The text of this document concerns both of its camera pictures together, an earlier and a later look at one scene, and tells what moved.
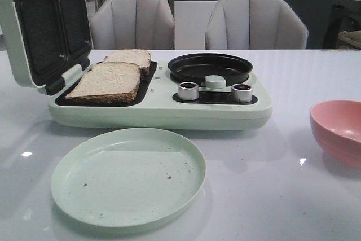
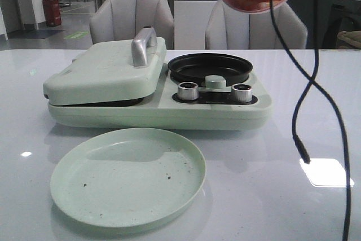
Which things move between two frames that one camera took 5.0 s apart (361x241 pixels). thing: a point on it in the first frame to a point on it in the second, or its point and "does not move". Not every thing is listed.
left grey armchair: [132, 20] does not move
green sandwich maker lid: [45, 30] to [109, 70]
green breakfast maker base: [165, 102] does not move
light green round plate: [126, 177] does not move
